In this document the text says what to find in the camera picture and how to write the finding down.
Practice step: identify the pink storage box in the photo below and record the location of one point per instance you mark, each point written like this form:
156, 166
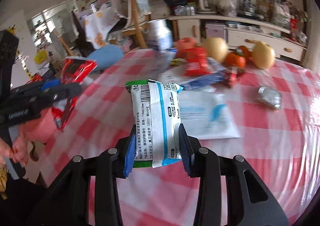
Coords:
214, 29

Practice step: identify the red apple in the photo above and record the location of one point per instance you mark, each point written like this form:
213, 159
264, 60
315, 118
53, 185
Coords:
185, 43

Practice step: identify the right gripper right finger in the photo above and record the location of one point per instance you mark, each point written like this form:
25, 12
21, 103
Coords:
249, 201

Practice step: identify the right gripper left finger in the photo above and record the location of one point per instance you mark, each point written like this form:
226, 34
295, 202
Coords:
68, 200

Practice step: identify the red snack bag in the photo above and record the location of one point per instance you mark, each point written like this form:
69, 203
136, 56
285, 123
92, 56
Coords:
196, 58

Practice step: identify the white green tissue pack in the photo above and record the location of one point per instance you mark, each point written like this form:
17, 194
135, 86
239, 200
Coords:
156, 110

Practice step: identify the wooden dining chair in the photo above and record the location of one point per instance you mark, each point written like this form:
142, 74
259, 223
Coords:
138, 14

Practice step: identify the red snack wrapper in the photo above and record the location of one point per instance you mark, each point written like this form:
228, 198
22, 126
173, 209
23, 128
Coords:
75, 70

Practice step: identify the yellow pear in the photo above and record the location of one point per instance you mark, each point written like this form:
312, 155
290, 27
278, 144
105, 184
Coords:
263, 55
216, 48

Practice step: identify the red white checkered tablecloth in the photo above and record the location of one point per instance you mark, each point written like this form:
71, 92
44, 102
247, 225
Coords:
282, 145

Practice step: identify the blue cushioned stool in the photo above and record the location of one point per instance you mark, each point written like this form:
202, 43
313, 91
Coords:
106, 56

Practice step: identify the white blue milk carton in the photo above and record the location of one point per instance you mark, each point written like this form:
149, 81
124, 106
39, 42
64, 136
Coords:
159, 37

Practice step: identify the crumpled silver foil wrapper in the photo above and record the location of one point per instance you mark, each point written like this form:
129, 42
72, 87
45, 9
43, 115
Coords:
270, 97

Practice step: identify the orange persimmon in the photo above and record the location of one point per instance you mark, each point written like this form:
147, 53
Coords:
233, 59

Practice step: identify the white blue wet-wipe pack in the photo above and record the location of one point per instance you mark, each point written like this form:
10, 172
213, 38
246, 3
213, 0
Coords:
207, 116

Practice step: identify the person's left hand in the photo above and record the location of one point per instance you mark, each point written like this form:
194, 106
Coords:
39, 129

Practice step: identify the white TV cabinet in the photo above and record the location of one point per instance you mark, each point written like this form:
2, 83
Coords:
240, 31

